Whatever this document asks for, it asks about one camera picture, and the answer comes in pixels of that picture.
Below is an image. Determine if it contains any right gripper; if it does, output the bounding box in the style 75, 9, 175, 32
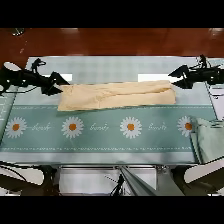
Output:
167, 64, 208, 90

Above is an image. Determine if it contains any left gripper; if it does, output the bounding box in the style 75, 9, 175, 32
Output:
31, 71, 71, 97

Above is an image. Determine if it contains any cream shirt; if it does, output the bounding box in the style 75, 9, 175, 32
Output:
57, 79, 177, 112

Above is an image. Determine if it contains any pale green garment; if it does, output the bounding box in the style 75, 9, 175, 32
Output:
189, 116, 224, 165

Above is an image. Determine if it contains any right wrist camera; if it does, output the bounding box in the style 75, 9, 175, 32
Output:
195, 54, 210, 70

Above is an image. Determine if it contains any silver frame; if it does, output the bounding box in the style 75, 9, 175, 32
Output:
0, 159, 224, 197

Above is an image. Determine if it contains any black cable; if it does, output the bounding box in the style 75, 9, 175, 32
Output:
105, 173, 126, 197

